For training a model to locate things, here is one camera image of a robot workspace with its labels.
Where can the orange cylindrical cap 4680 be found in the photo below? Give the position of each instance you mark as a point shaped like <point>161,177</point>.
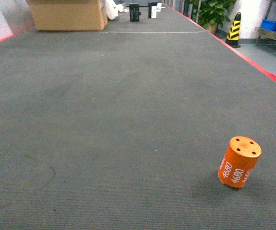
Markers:
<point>240,158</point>

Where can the gray conveyor belt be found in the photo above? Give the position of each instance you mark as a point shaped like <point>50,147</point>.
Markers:
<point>125,129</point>

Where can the black box left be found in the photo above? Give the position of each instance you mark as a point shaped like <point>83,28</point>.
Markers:
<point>134,9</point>

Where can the white foam packaging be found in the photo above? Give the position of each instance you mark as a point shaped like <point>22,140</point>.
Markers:
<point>113,9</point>

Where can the black and white box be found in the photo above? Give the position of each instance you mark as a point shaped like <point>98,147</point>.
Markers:
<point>153,9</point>

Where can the yellow black traffic cone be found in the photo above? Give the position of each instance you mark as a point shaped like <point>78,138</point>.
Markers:
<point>232,38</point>

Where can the potted green plant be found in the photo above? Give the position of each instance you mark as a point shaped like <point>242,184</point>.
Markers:
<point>211,14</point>

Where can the large cardboard box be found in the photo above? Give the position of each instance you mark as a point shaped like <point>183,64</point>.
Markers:
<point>69,15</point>

